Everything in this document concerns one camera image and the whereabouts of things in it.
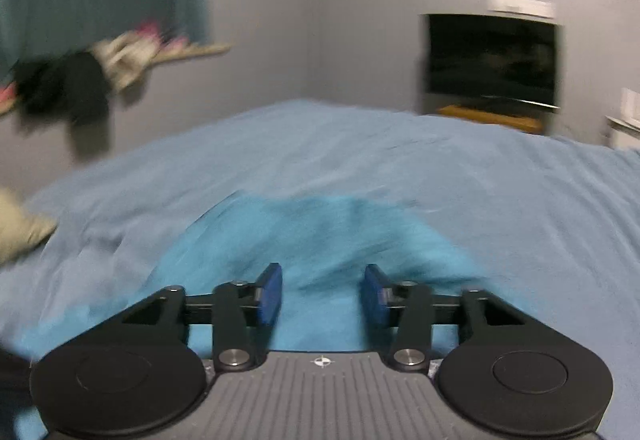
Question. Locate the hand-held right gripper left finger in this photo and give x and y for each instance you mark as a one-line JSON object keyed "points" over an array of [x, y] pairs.
{"points": [[270, 295]]}

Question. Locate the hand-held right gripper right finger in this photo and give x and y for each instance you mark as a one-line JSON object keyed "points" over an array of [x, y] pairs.
{"points": [[376, 296]]}

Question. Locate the teal garment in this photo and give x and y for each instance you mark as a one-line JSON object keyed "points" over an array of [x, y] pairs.
{"points": [[320, 240]]}

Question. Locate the pile of clothes on shelf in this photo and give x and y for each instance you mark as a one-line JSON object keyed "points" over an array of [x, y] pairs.
{"points": [[200, 51]]}

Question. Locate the pale and pink clothes pile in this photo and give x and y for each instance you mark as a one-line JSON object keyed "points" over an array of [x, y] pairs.
{"points": [[132, 53]]}

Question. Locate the bed with blue sheet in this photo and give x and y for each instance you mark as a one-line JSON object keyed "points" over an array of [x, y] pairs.
{"points": [[450, 180]]}

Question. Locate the wooden television stand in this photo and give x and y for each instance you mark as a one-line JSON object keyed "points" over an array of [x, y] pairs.
{"points": [[492, 116]]}

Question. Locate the beige pillow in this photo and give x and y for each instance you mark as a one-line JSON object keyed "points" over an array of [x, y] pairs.
{"points": [[20, 227]]}

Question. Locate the black television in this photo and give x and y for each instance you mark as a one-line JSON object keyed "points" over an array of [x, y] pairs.
{"points": [[492, 58]]}

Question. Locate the dark cloth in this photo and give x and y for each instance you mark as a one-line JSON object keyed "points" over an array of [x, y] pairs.
{"points": [[65, 85]]}

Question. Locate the white cabinet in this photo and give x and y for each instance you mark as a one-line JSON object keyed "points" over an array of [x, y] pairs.
{"points": [[624, 133]]}

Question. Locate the white router with antennas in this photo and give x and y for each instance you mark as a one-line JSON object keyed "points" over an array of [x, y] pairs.
{"points": [[631, 103]]}

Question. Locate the white device above television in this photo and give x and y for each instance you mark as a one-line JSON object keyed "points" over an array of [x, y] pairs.
{"points": [[522, 6]]}

